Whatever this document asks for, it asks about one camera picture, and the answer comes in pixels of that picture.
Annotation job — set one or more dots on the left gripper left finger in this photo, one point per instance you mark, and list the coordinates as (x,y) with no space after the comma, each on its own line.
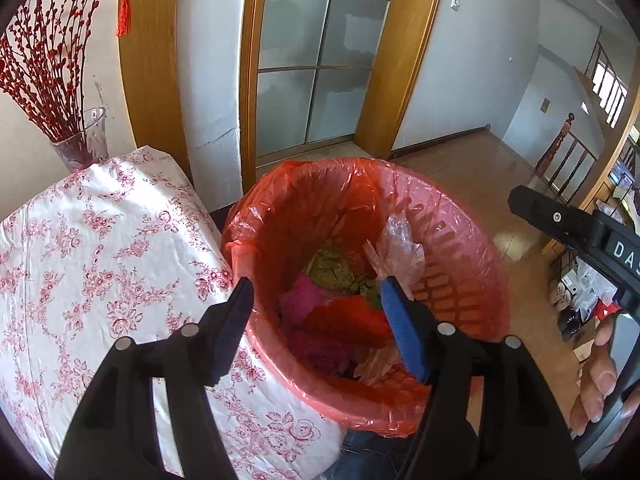
(146,414)

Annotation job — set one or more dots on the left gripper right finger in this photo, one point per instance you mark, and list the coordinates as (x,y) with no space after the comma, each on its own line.
(490,413)

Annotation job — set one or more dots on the red plastic bag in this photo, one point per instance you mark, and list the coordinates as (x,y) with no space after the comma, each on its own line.
(349,321)

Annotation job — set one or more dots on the clear plastic bag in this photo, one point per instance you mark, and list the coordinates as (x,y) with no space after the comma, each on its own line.
(397,254)

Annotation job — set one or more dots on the pink paper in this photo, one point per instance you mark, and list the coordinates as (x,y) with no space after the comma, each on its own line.
(301,299)

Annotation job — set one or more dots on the yellow green wrapper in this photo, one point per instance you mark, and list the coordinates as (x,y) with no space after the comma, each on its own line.
(343,273)

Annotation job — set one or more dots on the clear bubble wrap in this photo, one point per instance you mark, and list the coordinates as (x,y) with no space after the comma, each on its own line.
(377,364)

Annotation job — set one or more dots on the person right hand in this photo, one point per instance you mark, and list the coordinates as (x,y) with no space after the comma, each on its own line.
(599,378)

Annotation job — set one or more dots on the wooden stair railing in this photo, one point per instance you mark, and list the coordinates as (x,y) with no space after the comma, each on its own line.
(566,163)

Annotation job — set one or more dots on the floral white table cloth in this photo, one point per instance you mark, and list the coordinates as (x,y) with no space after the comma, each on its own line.
(127,248)

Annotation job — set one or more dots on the red bin liner bag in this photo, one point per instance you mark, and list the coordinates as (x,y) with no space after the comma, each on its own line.
(300,209)

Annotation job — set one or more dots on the glass vase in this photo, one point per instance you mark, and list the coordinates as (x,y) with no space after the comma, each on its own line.
(88,147)

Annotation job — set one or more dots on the frosted glass sliding door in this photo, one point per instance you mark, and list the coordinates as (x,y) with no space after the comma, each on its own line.
(315,64)

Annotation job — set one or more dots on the red berry branches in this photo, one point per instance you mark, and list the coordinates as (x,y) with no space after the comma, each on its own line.
(43,55)

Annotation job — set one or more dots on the wooden door frame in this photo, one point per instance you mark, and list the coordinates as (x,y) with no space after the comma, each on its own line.
(396,68)

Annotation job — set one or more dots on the wooden arch frame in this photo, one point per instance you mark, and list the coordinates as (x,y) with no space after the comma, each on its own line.
(149,68)

